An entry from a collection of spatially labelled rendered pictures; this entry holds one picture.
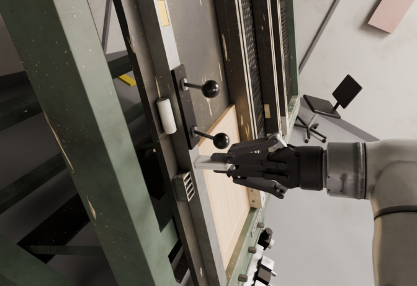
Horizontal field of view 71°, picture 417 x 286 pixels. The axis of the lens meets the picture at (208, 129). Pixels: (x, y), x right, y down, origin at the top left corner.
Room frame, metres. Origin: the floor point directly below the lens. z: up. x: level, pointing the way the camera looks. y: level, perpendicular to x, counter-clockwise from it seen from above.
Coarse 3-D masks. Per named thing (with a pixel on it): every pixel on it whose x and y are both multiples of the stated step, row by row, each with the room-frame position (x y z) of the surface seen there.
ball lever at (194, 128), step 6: (192, 126) 0.59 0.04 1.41; (192, 132) 0.58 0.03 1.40; (198, 132) 0.58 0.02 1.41; (210, 138) 0.55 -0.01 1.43; (216, 138) 0.52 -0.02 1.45; (222, 138) 0.52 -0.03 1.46; (228, 138) 0.53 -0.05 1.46; (216, 144) 0.51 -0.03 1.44; (222, 144) 0.51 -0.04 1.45; (228, 144) 0.52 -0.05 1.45
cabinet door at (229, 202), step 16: (224, 112) 0.90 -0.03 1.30; (224, 128) 0.84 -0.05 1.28; (208, 144) 0.71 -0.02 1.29; (208, 176) 0.67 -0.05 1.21; (224, 176) 0.77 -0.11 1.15; (208, 192) 0.64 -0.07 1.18; (224, 192) 0.74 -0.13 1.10; (240, 192) 0.87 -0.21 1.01; (224, 208) 0.71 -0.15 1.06; (240, 208) 0.84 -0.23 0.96; (224, 224) 0.69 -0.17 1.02; (240, 224) 0.80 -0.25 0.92; (224, 240) 0.66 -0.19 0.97; (224, 256) 0.63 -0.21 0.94
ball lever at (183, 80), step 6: (186, 78) 0.61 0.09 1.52; (186, 84) 0.59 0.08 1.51; (192, 84) 0.58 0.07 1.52; (198, 84) 0.57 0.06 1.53; (204, 84) 0.53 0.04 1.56; (210, 84) 0.53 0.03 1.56; (216, 84) 0.53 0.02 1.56; (204, 90) 0.52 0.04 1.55; (210, 90) 0.52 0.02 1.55; (216, 90) 0.53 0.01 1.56; (210, 96) 0.52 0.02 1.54; (216, 96) 0.53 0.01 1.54
